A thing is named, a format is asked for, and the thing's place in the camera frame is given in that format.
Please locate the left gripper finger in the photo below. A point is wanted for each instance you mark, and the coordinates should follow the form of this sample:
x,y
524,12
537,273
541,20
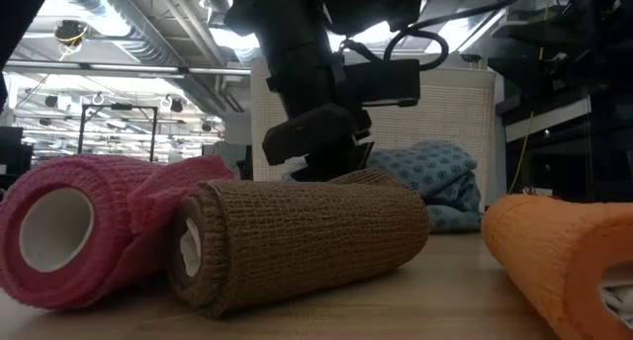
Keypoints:
x,y
311,135
366,154

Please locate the teal patterned cloth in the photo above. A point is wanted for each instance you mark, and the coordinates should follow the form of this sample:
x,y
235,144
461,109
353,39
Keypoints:
x,y
430,174

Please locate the brown bandage roll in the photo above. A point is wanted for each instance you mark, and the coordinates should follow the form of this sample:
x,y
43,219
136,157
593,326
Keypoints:
x,y
306,231

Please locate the orange bandage roll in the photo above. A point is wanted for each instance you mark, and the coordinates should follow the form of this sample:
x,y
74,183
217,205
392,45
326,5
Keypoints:
x,y
554,246

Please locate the pink bandage roll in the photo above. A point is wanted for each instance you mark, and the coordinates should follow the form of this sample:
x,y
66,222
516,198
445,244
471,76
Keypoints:
x,y
109,196

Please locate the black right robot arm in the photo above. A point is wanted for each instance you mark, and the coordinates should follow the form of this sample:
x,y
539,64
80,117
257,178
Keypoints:
x,y
598,19

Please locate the grey covered chair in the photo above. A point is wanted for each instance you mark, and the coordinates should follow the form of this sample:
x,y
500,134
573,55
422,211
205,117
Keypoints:
x,y
225,154

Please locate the white perforated plastic basket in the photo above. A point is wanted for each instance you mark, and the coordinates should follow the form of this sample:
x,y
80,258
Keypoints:
x,y
445,112

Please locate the white column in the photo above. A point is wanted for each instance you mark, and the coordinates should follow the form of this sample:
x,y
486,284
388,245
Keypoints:
x,y
500,142

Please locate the white desk panel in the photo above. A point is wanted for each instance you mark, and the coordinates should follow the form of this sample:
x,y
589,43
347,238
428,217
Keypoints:
x,y
544,120

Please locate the round black ceiling device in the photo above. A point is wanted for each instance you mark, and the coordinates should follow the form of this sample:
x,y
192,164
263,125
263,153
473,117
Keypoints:
x,y
70,32

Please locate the black metal rack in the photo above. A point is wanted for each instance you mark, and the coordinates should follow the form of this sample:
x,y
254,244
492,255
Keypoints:
x,y
81,132

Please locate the black monitor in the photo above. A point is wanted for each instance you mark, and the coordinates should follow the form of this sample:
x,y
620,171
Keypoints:
x,y
12,152

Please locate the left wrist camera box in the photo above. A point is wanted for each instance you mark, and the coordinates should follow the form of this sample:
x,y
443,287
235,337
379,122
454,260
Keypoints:
x,y
386,83

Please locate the small black ceiling camera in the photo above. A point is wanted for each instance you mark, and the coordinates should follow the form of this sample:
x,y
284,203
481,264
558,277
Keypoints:
x,y
470,58

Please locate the silver ventilation duct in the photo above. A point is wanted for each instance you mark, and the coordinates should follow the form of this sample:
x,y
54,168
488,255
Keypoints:
x,y
148,38

